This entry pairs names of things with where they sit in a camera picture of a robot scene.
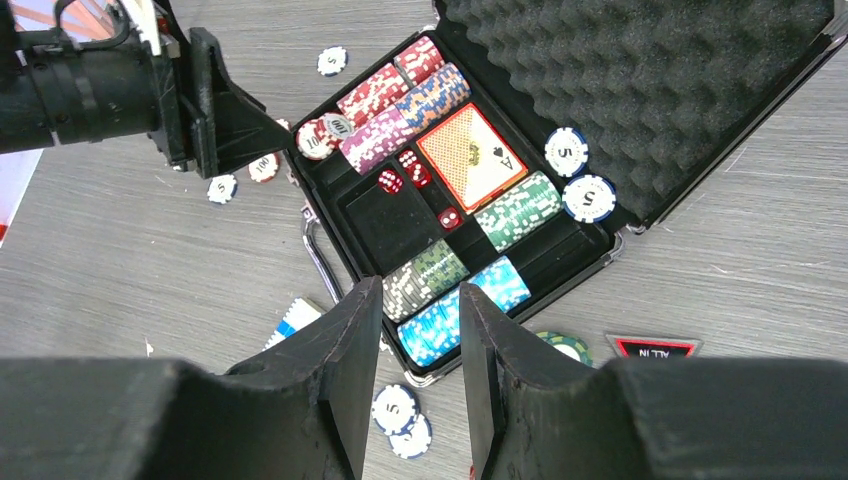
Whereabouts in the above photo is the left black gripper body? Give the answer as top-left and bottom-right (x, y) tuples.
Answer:
(26, 30), (192, 165)

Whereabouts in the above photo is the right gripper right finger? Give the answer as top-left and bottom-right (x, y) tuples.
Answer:
(460, 283), (610, 479)

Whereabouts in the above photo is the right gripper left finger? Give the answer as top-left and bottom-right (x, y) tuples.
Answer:
(221, 277), (383, 479)

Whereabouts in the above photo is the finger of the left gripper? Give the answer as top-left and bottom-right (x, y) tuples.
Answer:
(189, 27), (293, 179)

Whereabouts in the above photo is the blue playing card deck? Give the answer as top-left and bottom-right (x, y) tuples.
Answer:
(263, 297), (325, 351)

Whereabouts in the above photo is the purple poker chip stack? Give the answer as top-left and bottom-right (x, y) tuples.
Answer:
(340, 106), (416, 175)

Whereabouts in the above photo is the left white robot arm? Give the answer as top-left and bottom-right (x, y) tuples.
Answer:
(1, 1), (294, 179)

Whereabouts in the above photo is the blue white chip lower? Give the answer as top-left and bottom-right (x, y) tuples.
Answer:
(207, 174), (238, 205)

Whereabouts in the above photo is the dark green chip pile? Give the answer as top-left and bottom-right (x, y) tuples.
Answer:
(536, 331), (593, 367)

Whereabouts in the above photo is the blue white chip pair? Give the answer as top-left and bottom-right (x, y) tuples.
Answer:
(371, 384), (433, 460)

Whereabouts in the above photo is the lone blue white chip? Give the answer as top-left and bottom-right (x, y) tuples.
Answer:
(316, 45), (349, 77)

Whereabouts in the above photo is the red triangle all-in button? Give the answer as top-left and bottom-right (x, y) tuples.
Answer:
(605, 333), (703, 359)

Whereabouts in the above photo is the light blue chip stack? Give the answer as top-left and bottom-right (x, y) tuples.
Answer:
(398, 256), (531, 368)

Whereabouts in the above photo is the red poker chip stack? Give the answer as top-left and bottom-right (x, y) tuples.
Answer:
(336, 36), (445, 128)

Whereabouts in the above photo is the red die in case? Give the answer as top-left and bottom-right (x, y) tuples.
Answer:
(406, 162), (432, 189)
(437, 207), (463, 231)
(397, 149), (419, 171)
(377, 169), (404, 195)

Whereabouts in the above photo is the grey camo chip stack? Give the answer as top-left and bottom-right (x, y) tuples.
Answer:
(383, 240), (469, 323)

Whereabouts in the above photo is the blue orange chip stack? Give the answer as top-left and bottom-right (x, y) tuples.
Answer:
(395, 63), (471, 133)

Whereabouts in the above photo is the green poker chip stack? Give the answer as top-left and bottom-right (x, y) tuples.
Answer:
(474, 171), (562, 252)

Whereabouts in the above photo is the red playing card deck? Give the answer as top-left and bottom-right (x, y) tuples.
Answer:
(417, 103), (528, 213)

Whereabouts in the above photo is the blue white chip on lid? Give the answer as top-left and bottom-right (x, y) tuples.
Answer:
(544, 127), (589, 178)

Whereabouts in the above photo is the black poker chip case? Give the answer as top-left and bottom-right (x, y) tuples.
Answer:
(283, 1), (847, 387)

